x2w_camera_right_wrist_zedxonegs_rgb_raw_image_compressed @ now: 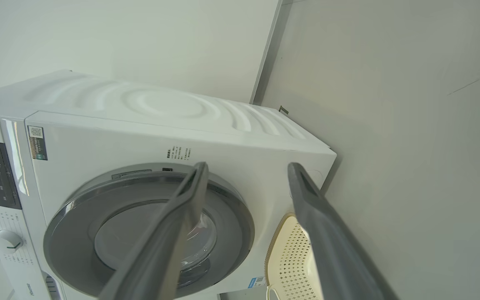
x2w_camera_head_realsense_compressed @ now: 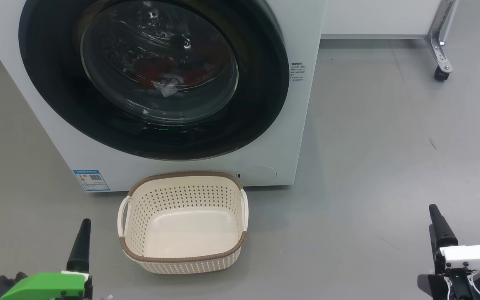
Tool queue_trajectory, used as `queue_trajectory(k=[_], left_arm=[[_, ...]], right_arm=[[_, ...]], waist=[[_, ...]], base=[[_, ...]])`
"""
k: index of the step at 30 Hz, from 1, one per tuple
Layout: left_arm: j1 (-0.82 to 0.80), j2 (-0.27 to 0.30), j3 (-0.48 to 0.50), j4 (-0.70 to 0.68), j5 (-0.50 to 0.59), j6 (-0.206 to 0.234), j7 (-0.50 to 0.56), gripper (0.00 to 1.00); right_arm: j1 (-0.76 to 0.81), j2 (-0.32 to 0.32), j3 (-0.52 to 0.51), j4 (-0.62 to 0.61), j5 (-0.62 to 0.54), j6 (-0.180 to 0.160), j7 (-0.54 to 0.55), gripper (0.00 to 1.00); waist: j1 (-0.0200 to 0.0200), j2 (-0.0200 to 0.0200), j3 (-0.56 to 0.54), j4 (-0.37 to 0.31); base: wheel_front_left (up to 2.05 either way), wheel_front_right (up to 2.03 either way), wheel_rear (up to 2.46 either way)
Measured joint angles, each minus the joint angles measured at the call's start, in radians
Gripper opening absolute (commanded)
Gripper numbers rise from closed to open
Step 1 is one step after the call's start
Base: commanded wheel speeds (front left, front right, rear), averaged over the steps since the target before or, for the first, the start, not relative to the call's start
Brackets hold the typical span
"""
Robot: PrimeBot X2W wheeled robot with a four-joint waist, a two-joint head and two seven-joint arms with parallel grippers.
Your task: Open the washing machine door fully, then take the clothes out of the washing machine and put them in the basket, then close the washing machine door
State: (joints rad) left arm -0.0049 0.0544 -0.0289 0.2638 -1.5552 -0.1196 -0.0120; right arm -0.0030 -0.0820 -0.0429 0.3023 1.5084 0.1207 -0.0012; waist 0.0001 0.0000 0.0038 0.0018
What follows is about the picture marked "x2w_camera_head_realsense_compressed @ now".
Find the black glass washer door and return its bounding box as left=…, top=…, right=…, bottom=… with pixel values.
left=18, top=0, right=290, bottom=161

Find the blue energy label sticker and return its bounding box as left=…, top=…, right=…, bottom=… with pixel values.
left=72, top=169, right=111, bottom=192

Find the red white striped garment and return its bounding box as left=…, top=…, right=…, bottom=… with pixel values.
left=134, top=56, right=220, bottom=98

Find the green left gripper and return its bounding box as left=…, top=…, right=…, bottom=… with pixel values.
left=0, top=219, right=94, bottom=300

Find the grey metal frame leg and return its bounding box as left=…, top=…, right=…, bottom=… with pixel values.
left=425, top=0, right=459, bottom=73

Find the cream perforated laundry basket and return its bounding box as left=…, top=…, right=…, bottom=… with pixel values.
left=117, top=170, right=249, bottom=275

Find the white furniture panel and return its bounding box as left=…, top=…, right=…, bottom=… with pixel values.
left=321, top=0, right=445, bottom=39

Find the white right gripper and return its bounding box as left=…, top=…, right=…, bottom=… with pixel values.
left=428, top=204, right=480, bottom=300

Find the small printed text sticker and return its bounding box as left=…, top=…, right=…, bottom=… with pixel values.
left=290, top=62, right=306, bottom=83

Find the white front-load washing machine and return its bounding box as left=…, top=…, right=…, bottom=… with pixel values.
left=0, top=0, right=327, bottom=193

